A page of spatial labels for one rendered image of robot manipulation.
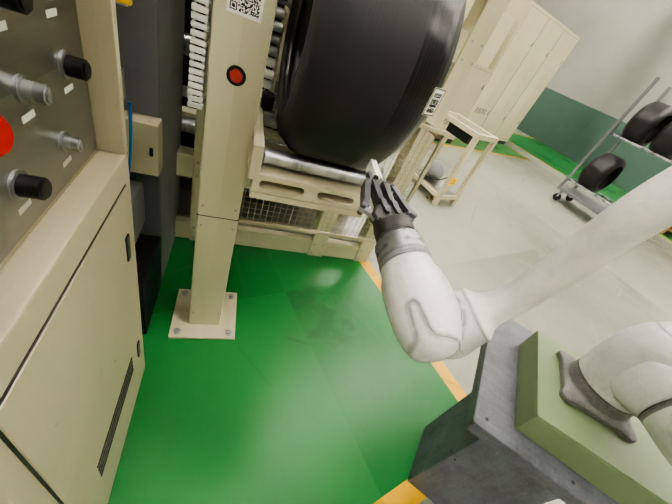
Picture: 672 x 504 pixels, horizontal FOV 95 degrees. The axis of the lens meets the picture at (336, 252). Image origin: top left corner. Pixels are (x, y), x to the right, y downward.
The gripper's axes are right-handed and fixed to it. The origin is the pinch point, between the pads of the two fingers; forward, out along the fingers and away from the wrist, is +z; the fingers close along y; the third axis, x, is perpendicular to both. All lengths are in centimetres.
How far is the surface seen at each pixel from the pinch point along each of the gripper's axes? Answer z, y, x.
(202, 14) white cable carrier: 31, 40, -9
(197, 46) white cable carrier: 30, 40, -3
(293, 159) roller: 19.4, 13.8, 13.7
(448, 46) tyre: 12.7, -7.9, -24.7
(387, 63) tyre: 9.6, 4.0, -18.6
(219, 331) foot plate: 11, 25, 104
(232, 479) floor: -45, 16, 97
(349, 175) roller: 18.9, -3.4, 14.2
